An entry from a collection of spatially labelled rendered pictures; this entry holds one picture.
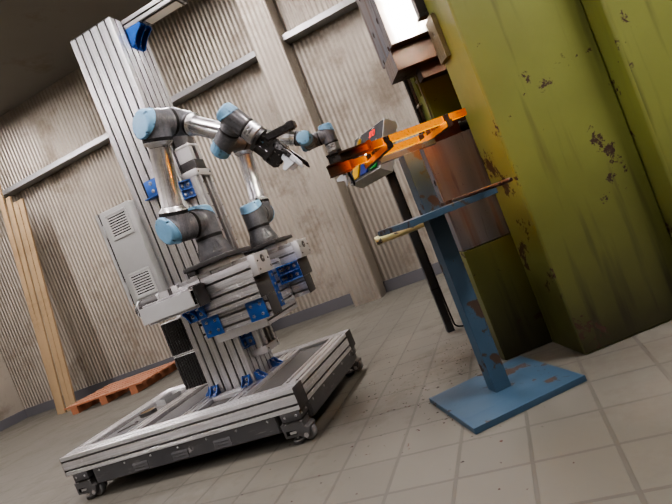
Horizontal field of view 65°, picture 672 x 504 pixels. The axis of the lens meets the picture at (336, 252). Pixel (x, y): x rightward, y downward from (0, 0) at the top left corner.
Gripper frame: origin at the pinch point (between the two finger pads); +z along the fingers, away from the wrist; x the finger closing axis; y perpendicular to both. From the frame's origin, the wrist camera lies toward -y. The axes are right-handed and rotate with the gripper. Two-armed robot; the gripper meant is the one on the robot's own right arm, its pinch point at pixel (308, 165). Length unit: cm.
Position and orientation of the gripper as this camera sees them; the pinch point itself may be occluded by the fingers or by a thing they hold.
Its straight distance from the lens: 182.7
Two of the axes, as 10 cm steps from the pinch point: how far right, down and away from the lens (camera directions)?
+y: -5.8, 7.9, 1.9
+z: 8.1, 5.9, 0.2
